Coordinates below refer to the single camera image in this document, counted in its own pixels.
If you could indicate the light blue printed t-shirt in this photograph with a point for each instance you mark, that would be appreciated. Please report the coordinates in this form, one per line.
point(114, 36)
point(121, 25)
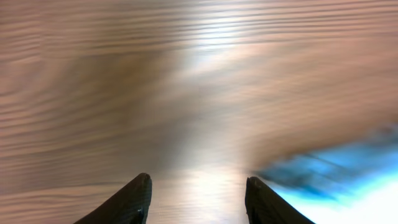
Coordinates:
point(354, 182)

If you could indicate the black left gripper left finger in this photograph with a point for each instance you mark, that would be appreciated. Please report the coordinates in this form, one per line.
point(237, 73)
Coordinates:
point(129, 205)

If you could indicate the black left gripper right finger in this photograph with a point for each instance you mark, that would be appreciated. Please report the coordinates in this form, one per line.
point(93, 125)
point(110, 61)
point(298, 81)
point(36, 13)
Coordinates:
point(264, 206)

